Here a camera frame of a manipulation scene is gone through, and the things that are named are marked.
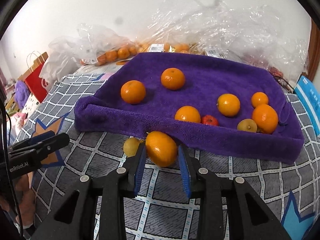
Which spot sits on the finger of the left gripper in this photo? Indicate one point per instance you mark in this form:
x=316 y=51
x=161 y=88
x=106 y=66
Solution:
x=31 y=141
x=43 y=154

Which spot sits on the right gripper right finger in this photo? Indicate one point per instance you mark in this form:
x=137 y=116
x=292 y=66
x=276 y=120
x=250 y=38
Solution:
x=188 y=172

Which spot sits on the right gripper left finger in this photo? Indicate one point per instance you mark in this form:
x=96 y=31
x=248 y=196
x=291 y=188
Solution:
x=135 y=168

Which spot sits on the large orange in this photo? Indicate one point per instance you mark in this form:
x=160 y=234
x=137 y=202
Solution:
x=161 y=149

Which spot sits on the small red tomato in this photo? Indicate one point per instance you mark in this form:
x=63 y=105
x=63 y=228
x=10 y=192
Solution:
x=209 y=120

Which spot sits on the yellow green small fruit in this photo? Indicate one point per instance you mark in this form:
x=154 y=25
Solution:
x=247 y=125
x=130 y=146

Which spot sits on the small orange tangerine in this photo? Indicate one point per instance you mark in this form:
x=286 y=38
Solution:
x=188 y=114

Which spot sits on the left hand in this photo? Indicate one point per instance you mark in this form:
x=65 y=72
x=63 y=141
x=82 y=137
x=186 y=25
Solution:
x=26 y=199

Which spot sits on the grey checkered table cloth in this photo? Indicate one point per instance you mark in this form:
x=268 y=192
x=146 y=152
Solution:
x=161 y=209

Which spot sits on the red paper shopping bag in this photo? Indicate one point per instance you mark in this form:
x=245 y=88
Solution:
x=36 y=84

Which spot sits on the purple towel covered tray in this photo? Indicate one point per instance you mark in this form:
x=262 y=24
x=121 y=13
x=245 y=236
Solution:
x=206 y=78

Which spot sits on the white plastic bag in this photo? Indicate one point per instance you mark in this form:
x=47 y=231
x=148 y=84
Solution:
x=64 y=59

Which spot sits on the clear bag of tangerines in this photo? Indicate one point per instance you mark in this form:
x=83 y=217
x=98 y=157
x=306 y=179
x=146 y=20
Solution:
x=102 y=45

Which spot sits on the blue tissue pack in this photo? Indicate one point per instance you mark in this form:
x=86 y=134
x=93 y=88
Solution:
x=309 y=97

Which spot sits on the large clear plastic bag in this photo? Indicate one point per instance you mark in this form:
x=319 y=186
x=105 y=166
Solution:
x=251 y=35

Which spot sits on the brown wooden door frame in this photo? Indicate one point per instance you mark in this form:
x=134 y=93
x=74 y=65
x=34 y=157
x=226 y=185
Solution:
x=313 y=50

